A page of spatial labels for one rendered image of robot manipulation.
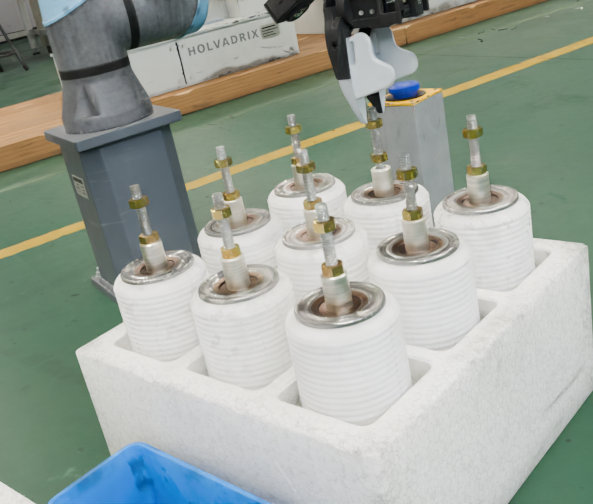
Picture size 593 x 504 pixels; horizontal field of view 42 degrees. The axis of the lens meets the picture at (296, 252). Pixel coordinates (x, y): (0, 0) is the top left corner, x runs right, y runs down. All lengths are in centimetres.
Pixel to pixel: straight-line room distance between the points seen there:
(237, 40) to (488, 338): 246
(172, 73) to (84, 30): 166
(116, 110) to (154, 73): 162
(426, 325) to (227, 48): 242
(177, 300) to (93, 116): 60
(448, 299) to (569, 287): 18
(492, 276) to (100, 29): 77
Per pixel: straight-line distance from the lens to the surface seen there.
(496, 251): 79
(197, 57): 299
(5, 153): 271
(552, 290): 80
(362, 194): 88
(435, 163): 104
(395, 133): 102
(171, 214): 136
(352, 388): 62
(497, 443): 75
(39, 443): 108
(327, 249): 61
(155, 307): 77
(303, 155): 76
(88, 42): 131
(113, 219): 133
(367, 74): 81
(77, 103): 132
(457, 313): 71
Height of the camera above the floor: 54
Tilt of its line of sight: 22 degrees down
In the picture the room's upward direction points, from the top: 12 degrees counter-clockwise
